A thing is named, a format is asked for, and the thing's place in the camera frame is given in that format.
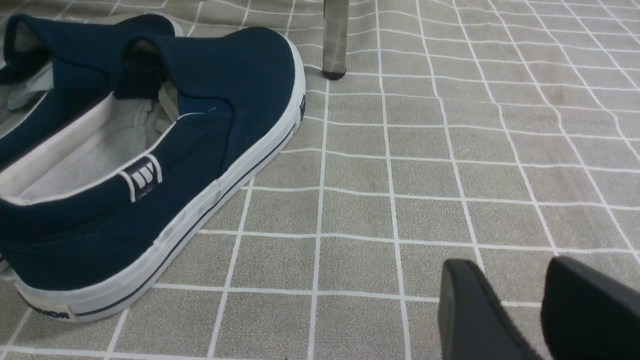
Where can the metal shoe rack right leg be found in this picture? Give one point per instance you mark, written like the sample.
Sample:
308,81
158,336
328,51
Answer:
335,37

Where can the grey checked floor cloth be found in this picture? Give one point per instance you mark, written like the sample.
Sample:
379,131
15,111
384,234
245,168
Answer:
505,132

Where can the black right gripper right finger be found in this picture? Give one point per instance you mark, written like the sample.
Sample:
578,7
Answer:
587,315

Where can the white-soled navy shoe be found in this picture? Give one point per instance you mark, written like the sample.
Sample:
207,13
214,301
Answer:
93,214
53,72

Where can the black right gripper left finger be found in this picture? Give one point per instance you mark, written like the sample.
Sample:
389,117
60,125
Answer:
472,322

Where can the right white-soled navy shoe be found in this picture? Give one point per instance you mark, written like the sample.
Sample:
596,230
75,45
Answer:
93,214

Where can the left white-soled navy shoe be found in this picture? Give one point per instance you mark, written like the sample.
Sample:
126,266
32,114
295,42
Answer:
53,72

